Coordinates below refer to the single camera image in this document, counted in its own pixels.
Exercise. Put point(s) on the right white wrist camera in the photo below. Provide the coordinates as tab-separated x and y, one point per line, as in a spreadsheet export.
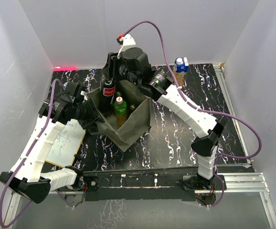
126	42

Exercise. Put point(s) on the blue top juice carton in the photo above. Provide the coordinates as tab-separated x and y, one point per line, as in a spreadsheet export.
180	69

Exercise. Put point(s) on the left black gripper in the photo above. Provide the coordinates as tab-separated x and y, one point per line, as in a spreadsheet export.
94	117

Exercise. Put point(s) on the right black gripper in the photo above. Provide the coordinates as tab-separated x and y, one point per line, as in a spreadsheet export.
111	69

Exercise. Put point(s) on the black front mounting rail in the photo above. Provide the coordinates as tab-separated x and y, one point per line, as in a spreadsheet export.
182	183

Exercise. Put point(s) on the white board orange frame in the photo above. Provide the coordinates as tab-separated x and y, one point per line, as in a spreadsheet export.
66	145

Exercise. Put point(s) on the grey canvas bag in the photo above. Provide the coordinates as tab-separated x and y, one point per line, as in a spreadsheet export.
135	126

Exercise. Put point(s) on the cola bottle red cap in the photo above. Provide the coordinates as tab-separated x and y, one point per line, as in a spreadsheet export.
108	91

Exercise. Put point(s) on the aluminium frame rail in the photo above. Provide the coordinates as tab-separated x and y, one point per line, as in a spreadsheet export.
246	182

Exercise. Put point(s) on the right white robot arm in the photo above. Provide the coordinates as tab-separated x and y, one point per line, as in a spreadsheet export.
133	65

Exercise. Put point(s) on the green tea bottle white cap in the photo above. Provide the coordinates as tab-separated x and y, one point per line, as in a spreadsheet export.
120	107

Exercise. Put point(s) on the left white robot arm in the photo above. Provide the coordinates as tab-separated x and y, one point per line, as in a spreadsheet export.
44	165

